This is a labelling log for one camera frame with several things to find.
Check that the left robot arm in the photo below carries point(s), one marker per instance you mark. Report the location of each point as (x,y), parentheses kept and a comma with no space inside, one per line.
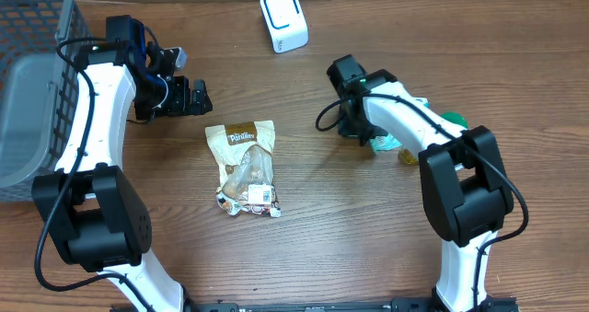
(90,210)

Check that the light green snack packet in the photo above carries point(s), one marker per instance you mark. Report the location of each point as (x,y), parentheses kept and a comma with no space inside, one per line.
(384,143)

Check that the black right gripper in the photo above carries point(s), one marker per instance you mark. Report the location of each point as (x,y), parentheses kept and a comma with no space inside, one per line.
(348,129)

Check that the green lid white jar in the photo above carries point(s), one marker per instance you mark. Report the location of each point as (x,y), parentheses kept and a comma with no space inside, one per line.
(455,118)

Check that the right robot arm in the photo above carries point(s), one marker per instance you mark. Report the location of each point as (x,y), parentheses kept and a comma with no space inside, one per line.
(465,192)

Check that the grey plastic mesh basket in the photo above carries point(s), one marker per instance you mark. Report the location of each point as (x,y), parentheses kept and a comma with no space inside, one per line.
(38,88)

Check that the brown Pantree pouch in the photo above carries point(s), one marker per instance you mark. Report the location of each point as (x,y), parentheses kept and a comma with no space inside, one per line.
(243,153)

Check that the clear bottle with silver cap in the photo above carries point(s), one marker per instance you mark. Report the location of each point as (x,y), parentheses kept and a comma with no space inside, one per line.
(406,157)

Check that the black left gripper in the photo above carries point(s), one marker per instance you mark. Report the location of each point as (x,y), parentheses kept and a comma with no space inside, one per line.
(185,97)

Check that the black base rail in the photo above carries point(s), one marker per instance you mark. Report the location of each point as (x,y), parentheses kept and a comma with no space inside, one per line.
(322,307)

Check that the brown white wrapper packet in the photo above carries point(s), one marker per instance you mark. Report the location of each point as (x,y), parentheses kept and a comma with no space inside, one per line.
(259,199)

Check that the small green tissue packet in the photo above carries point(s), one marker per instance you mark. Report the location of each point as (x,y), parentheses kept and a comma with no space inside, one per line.
(423,101)

